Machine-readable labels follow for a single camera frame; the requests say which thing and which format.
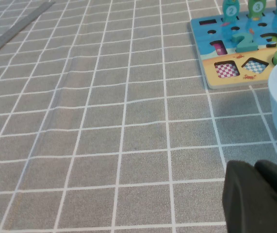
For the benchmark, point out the teal fish piece number 2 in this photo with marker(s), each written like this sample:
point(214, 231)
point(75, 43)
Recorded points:
point(231, 11)

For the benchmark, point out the green fish piece number 3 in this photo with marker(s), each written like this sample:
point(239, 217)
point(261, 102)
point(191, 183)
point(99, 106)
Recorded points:
point(257, 7)

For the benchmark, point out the teal wooden number 2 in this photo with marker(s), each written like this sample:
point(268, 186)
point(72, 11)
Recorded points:
point(246, 47)

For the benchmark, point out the wooden number shape puzzle board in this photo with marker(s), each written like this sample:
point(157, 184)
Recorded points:
point(264, 75)

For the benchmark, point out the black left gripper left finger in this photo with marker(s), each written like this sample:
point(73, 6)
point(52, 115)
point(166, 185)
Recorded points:
point(245, 206)

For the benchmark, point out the grey grid tablecloth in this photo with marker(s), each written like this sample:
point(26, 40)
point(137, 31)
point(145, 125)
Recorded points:
point(104, 133)

